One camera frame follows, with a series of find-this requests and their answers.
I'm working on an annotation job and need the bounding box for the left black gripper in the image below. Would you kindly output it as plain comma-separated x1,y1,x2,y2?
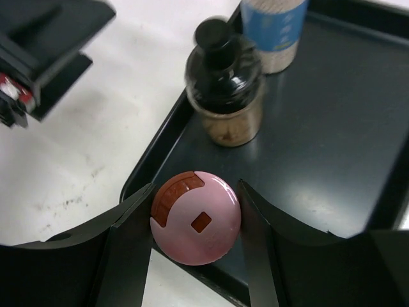
1,1,116,128

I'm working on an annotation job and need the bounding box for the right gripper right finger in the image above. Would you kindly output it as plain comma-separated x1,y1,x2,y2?
237,180,408,306

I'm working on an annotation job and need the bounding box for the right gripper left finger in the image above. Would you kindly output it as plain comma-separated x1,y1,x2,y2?
1,184,155,306

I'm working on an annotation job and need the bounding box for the pink cap spice bottle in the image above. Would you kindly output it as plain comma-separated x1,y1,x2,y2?
150,171,242,266

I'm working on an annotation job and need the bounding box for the black round cap spice bottle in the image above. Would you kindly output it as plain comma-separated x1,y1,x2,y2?
185,17,265,147

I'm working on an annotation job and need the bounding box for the silver lid blue label jar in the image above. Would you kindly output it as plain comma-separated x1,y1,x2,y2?
240,0,309,74

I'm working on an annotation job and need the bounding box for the black rectangular plastic tray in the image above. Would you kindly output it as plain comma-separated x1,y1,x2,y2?
120,3,409,307

